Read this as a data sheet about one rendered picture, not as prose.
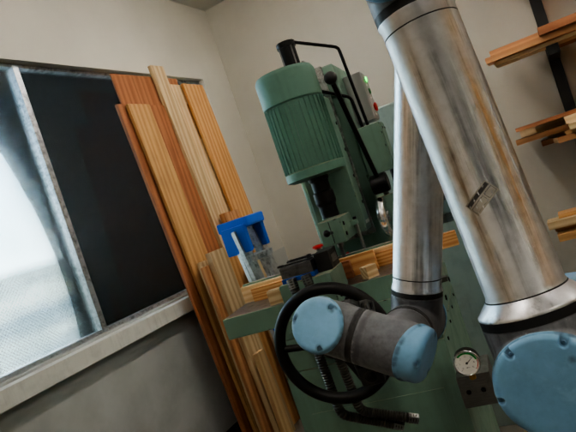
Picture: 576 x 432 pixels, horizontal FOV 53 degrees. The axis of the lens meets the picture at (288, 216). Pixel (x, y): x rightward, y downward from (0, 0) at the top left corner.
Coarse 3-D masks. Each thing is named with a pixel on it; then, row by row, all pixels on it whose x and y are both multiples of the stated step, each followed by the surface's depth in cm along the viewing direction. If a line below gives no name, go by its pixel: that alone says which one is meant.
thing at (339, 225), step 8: (336, 216) 168; (344, 216) 164; (320, 224) 161; (328, 224) 160; (336, 224) 159; (344, 224) 160; (320, 232) 161; (336, 232) 159; (344, 232) 159; (352, 232) 168; (328, 240) 160; (336, 240) 160; (344, 240) 159
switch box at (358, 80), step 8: (360, 72) 185; (344, 80) 186; (352, 80) 185; (360, 80) 184; (360, 88) 184; (352, 96) 185; (360, 96) 185; (368, 96) 184; (368, 104) 184; (360, 112) 185; (368, 112) 184; (368, 120) 185; (376, 120) 192
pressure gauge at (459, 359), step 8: (456, 352) 137; (464, 352) 135; (472, 352) 134; (456, 360) 136; (464, 360) 135; (472, 360) 135; (456, 368) 136; (464, 368) 136; (472, 368) 135; (472, 376) 137
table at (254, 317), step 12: (360, 276) 156; (384, 276) 145; (360, 288) 147; (372, 288) 146; (384, 288) 145; (264, 300) 171; (240, 312) 163; (252, 312) 157; (264, 312) 156; (276, 312) 155; (228, 324) 160; (240, 324) 159; (252, 324) 158; (264, 324) 157; (288, 324) 144; (228, 336) 160; (240, 336) 159
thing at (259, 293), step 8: (448, 232) 154; (448, 240) 154; (456, 240) 154; (392, 248) 160; (376, 256) 161; (384, 256) 160; (392, 256) 160; (384, 264) 160; (280, 280) 171; (256, 288) 173; (264, 288) 172; (272, 288) 172; (256, 296) 173; (264, 296) 173
